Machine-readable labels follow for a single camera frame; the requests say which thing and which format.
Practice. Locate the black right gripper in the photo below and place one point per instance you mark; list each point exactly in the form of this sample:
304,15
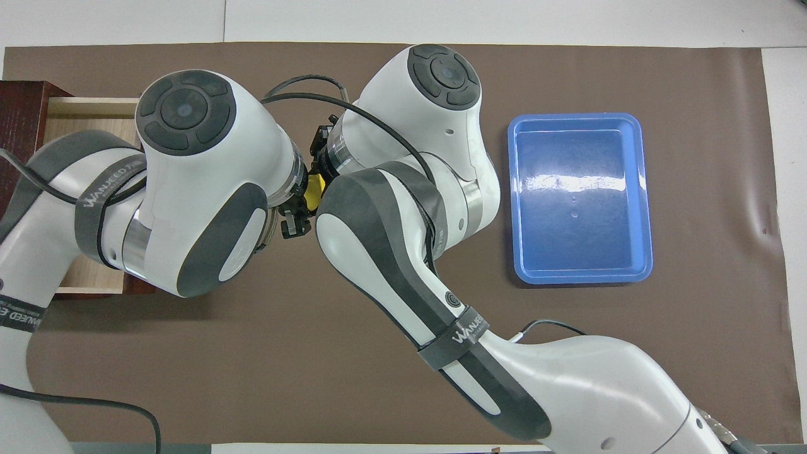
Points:
323,157

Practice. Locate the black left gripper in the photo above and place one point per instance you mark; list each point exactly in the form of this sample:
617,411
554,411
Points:
299,200

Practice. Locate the yellow cube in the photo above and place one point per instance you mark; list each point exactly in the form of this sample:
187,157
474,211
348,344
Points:
314,195

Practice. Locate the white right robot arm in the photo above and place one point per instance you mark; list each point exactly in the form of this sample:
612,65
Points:
403,265

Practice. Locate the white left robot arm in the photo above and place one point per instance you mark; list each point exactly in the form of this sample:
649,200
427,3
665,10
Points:
202,189

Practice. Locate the brown table mat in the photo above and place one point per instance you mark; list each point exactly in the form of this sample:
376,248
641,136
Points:
284,353

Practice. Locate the blue plastic tray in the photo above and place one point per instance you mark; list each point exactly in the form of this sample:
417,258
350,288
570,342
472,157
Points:
580,239

